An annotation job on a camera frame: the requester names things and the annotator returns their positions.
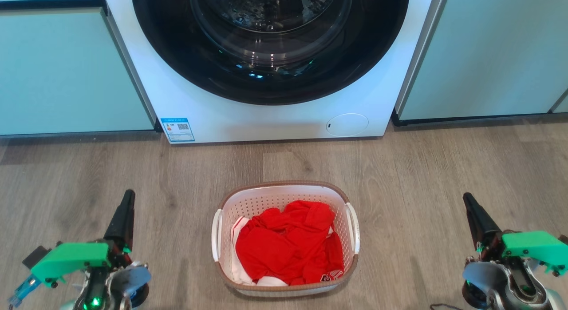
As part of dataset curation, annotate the pale green cabinet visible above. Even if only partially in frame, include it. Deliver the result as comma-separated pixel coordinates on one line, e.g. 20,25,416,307
0,0,156,136
393,0,568,124

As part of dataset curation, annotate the black round washer door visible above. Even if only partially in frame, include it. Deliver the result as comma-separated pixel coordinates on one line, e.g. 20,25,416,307
131,0,410,105

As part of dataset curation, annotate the white perforated laundry basket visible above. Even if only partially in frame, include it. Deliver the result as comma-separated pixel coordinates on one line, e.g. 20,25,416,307
211,181,361,298

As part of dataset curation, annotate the blue cable connector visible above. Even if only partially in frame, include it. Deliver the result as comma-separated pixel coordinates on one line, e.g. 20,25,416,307
8,274,41,307

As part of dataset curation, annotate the white front-load washing machine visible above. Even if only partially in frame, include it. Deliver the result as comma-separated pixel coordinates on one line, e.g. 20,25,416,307
101,0,446,144

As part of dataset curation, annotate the blue energy label sticker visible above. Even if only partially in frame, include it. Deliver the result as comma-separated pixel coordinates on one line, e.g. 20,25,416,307
160,118,196,143

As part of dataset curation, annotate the round white filter cover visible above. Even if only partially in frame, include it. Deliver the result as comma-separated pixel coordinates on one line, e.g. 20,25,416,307
326,113,369,138

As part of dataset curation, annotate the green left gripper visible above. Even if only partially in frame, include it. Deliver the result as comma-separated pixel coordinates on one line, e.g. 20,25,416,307
30,190,136,288

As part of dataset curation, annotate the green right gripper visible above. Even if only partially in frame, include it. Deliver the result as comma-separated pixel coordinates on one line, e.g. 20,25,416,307
463,192,568,277

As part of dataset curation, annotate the red garment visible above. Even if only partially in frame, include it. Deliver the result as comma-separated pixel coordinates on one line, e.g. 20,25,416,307
235,200,345,286

